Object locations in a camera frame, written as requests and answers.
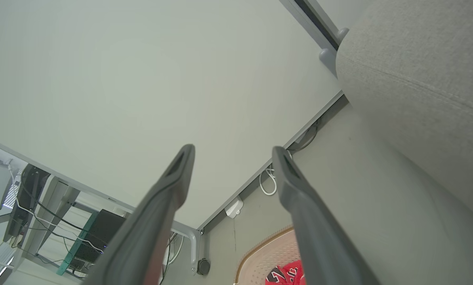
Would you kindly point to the red and white shirt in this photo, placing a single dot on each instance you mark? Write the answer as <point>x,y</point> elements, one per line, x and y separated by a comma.
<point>286,274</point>

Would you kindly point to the grey partition foot bracket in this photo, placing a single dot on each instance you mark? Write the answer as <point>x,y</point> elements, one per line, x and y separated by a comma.
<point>195,245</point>

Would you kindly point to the white perforated laundry basket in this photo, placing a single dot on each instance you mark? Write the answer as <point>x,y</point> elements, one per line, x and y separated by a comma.
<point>268,253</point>

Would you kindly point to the white desk leg frame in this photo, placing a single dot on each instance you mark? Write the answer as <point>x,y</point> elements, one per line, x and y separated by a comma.
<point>48,213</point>

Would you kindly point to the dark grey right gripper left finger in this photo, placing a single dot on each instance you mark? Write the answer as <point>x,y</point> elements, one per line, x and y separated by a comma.
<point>149,225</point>

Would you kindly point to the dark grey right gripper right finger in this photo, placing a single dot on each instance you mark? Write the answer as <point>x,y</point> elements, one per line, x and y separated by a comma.
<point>315,229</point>

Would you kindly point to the white wall adapter box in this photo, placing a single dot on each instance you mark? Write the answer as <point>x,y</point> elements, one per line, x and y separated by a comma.
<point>234,207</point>

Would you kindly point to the black computer tower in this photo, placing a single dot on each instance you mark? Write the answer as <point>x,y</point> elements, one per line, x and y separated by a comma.
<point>102,233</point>

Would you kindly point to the green metal frame leg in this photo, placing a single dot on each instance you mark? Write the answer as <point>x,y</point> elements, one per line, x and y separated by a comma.
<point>78,241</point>

